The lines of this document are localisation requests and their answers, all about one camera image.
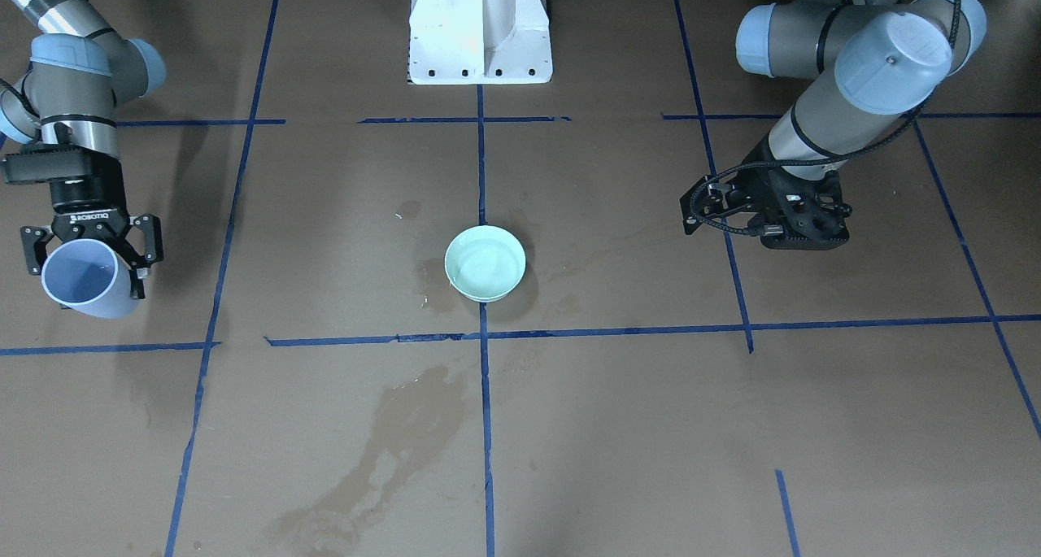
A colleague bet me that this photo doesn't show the black braided cable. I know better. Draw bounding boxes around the black braided cable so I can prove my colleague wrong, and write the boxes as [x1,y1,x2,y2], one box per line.
[688,0,965,236]

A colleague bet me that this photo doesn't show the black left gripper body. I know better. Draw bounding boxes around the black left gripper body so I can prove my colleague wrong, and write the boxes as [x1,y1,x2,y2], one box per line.
[680,163,852,250]

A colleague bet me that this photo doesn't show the mint green ceramic bowl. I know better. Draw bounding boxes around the mint green ceramic bowl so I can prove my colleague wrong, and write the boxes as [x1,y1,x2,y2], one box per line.
[445,226,527,302]

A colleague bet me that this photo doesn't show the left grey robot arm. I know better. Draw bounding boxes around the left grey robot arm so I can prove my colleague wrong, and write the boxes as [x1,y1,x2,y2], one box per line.
[680,0,988,250]

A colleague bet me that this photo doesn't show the light blue plastic cup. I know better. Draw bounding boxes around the light blue plastic cup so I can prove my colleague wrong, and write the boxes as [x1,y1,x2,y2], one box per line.
[41,239,137,319]

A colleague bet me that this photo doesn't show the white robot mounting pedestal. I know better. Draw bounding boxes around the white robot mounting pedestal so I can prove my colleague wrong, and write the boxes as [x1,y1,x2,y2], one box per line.
[407,0,554,85]

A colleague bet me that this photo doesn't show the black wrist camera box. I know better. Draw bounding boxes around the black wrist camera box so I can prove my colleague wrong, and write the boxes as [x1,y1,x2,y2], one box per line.
[2,146,122,185]

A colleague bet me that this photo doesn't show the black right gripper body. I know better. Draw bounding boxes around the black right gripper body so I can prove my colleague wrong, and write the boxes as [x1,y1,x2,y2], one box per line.
[49,176,133,253]

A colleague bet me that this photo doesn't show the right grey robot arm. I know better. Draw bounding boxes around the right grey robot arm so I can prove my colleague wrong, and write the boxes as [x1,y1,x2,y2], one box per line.
[2,0,167,302]

